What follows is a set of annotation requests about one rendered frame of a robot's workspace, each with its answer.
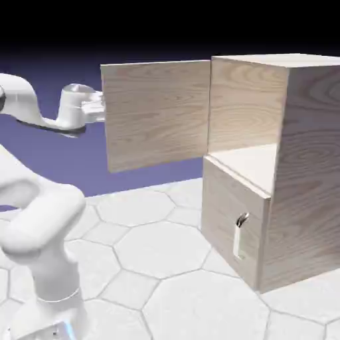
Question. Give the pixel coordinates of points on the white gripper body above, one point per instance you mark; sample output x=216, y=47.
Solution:
x=93, y=106

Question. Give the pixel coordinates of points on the light wood swinging cabinet door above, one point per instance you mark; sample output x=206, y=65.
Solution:
x=156, y=114

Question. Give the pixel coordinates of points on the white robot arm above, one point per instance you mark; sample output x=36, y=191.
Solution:
x=39, y=228

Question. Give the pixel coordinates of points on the light wood cabinet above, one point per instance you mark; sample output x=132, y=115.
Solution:
x=305, y=172

